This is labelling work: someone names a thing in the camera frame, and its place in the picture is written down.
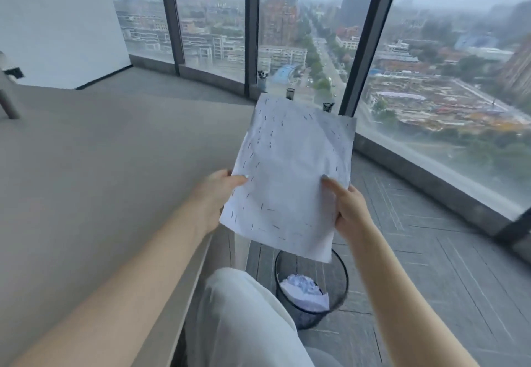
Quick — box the crumpled white paper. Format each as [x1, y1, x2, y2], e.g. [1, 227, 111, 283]
[280, 274, 330, 313]

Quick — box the dark window frame post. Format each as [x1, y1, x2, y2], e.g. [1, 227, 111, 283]
[245, 0, 261, 100]
[339, 0, 405, 118]
[157, 0, 186, 65]

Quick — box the black mesh waste bin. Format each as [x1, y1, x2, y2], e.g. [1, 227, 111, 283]
[274, 248, 349, 330]

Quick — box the person's left forearm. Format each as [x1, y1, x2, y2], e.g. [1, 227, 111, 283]
[7, 207, 214, 367]

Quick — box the grey chair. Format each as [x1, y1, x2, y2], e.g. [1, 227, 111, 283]
[0, 51, 25, 120]

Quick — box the person's white trousers leg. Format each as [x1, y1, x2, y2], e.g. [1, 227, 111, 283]
[184, 267, 343, 367]

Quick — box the white stapled paper sheet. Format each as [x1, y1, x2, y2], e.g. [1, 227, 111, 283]
[218, 93, 357, 263]

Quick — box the person's left hand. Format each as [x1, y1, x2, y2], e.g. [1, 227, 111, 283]
[192, 169, 249, 236]

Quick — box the person's right hand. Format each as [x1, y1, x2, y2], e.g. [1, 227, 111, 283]
[321, 174, 377, 242]

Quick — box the person's right forearm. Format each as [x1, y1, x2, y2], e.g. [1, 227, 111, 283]
[343, 219, 482, 367]

